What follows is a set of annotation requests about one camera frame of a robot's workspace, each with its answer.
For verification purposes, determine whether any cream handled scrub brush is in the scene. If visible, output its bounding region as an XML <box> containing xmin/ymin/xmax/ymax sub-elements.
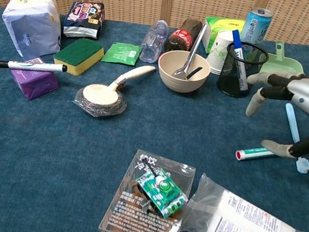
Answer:
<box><xmin>71</xmin><ymin>54</ymin><xmax>157</xmax><ymax>126</ymax></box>

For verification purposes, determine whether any white lavender tissue pack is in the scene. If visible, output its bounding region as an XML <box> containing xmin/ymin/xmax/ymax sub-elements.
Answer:
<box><xmin>0</xmin><ymin>0</ymin><xmax>69</xmax><ymax>64</ymax></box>

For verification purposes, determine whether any clear plastic coffee box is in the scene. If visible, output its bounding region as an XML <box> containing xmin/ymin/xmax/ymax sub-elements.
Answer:
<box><xmin>98</xmin><ymin>144</ymin><xmax>198</xmax><ymax>232</ymax></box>

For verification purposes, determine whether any purple box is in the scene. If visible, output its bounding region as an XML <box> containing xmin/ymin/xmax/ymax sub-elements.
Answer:
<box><xmin>5</xmin><ymin>53</ymin><xmax>63</xmax><ymax>105</ymax></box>

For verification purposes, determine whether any clear plastic bottle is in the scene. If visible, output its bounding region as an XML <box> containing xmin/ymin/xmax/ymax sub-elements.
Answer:
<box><xmin>137</xmin><ymin>17</ymin><xmax>170</xmax><ymax>66</ymax></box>

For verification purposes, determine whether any black-capped white marker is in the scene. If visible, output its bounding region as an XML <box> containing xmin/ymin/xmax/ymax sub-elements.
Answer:
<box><xmin>0</xmin><ymin>54</ymin><xmax>69</xmax><ymax>80</ymax></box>

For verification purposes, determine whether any green tissue box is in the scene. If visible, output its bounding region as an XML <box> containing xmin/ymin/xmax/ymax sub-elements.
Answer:
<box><xmin>199</xmin><ymin>13</ymin><xmax>246</xmax><ymax>59</ymax></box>

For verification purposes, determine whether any green sachet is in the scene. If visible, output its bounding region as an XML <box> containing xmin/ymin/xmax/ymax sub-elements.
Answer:
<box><xmin>100</xmin><ymin>39</ymin><xmax>142</xmax><ymax>68</ymax></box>

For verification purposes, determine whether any red-capped white marker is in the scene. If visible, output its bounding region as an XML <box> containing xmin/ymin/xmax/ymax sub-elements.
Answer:
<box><xmin>234</xmin><ymin>143</ymin><xmax>279</xmax><ymax>167</ymax></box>

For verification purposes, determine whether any light blue toothbrush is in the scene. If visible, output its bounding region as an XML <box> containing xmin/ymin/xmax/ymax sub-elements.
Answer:
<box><xmin>275</xmin><ymin>102</ymin><xmax>309</xmax><ymax>176</ymax></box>

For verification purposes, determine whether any white paper cup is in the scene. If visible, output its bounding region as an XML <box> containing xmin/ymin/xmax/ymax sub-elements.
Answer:
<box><xmin>204</xmin><ymin>27</ymin><xmax>235</xmax><ymax>77</ymax></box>

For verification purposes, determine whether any green toy tank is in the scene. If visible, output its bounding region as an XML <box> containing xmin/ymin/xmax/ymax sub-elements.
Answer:
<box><xmin>130</xmin><ymin>156</ymin><xmax>194</xmax><ymax>223</ymax></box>

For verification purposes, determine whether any green yellow sponge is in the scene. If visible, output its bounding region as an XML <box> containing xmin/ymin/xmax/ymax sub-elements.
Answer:
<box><xmin>51</xmin><ymin>34</ymin><xmax>107</xmax><ymax>80</ymax></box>

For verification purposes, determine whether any blue drink can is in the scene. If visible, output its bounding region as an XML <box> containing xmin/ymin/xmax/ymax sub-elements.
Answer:
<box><xmin>239</xmin><ymin>5</ymin><xmax>275</xmax><ymax>48</ymax></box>

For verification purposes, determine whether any beige bowl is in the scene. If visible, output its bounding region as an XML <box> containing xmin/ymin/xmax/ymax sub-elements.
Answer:
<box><xmin>154</xmin><ymin>47</ymin><xmax>213</xmax><ymax>97</ymax></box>

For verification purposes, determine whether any white wipes plastic pack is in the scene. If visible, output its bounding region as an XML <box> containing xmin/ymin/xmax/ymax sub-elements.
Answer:
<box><xmin>181</xmin><ymin>170</ymin><xmax>309</xmax><ymax>232</ymax></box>

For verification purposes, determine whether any blue-capped marker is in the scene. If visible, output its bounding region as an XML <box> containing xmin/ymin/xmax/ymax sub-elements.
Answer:
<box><xmin>222</xmin><ymin>28</ymin><xmax>258</xmax><ymax>95</ymax></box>

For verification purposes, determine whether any dark snack bag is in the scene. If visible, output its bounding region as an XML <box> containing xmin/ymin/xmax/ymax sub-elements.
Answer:
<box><xmin>61</xmin><ymin>0</ymin><xmax>107</xmax><ymax>42</ymax></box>

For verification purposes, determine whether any cola bottle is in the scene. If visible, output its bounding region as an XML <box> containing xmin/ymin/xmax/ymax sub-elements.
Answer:
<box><xmin>164</xmin><ymin>14</ymin><xmax>204</xmax><ymax>58</ymax></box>

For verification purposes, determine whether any metal spoon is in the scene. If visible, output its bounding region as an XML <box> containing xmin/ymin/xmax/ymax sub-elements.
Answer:
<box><xmin>171</xmin><ymin>19</ymin><xmax>209</xmax><ymax>83</ymax></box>

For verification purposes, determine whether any light green dustpan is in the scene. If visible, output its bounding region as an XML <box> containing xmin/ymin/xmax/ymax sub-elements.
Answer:
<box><xmin>257</xmin><ymin>37</ymin><xmax>309</xmax><ymax>84</ymax></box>

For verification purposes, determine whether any black mesh pen holder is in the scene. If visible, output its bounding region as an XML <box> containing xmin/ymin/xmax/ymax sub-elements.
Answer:
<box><xmin>214</xmin><ymin>38</ymin><xmax>271</xmax><ymax>102</ymax></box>

